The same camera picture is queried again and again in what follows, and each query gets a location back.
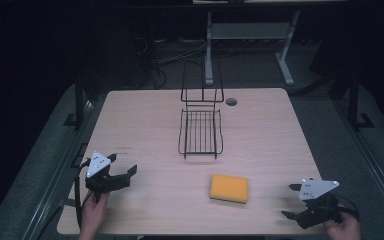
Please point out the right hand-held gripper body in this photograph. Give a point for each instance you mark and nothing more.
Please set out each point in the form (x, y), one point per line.
(318, 213)

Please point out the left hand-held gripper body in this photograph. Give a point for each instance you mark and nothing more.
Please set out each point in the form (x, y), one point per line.
(101, 182)

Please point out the person's right hand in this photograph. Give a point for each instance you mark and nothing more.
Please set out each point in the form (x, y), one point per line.
(345, 229)

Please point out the person's left hand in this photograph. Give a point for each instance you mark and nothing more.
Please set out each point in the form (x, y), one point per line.
(93, 213)

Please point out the yellow sponge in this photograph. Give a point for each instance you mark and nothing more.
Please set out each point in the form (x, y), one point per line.
(229, 188)

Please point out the aluminium floor rail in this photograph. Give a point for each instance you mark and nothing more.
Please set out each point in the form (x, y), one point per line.
(376, 166)
(58, 166)

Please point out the black metal post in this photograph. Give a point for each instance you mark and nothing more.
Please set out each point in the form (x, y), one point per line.
(354, 100)
(79, 100)

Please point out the white metal desk frame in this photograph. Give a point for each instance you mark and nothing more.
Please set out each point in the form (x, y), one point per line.
(250, 31)

